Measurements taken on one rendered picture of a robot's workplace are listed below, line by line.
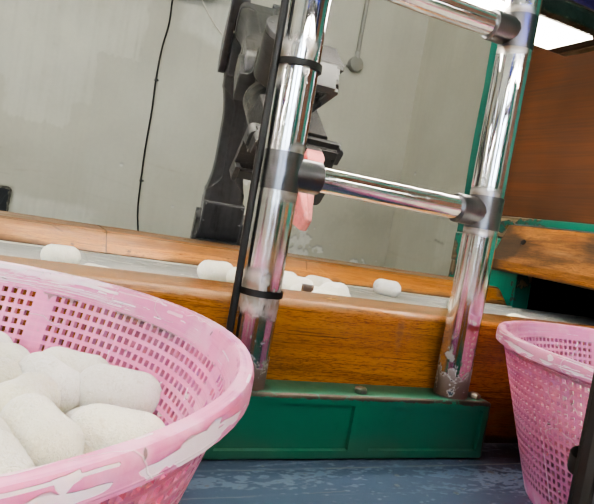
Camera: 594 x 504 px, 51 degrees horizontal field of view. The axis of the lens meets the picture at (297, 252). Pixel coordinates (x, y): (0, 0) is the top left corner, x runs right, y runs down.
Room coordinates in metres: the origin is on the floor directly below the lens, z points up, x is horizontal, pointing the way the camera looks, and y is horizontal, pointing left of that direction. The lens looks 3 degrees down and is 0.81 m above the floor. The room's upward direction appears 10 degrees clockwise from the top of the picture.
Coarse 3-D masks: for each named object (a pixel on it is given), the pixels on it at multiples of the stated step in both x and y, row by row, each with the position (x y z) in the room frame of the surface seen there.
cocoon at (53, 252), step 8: (48, 248) 0.52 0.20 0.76; (56, 248) 0.52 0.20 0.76; (64, 248) 0.52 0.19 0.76; (72, 248) 0.53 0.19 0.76; (40, 256) 0.52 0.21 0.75; (48, 256) 0.51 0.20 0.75; (56, 256) 0.52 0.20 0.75; (64, 256) 0.52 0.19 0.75; (72, 256) 0.52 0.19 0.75; (80, 256) 0.53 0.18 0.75
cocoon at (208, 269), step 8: (200, 264) 0.59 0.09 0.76; (208, 264) 0.59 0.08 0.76; (216, 264) 0.59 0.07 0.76; (224, 264) 0.60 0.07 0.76; (200, 272) 0.59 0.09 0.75; (208, 272) 0.58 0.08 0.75; (216, 272) 0.59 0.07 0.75; (224, 272) 0.59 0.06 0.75; (216, 280) 0.59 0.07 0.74; (224, 280) 0.60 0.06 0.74
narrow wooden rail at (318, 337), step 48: (144, 288) 0.35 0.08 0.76; (192, 288) 0.36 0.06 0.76; (288, 336) 0.38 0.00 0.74; (336, 336) 0.40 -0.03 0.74; (384, 336) 0.41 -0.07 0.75; (432, 336) 0.43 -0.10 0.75; (480, 336) 0.45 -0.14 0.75; (384, 384) 0.42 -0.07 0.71; (432, 384) 0.43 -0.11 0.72; (480, 384) 0.45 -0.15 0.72
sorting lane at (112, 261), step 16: (0, 240) 0.63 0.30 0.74; (16, 256) 0.55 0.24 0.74; (32, 256) 0.56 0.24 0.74; (96, 256) 0.65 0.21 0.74; (112, 256) 0.68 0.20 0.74; (160, 272) 0.61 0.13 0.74; (176, 272) 0.63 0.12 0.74; (192, 272) 0.66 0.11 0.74; (352, 288) 0.79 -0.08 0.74; (368, 288) 0.82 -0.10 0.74; (416, 304) 0.73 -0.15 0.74; (432, 304) 0.76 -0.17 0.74; (496, 304) 0.91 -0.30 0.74
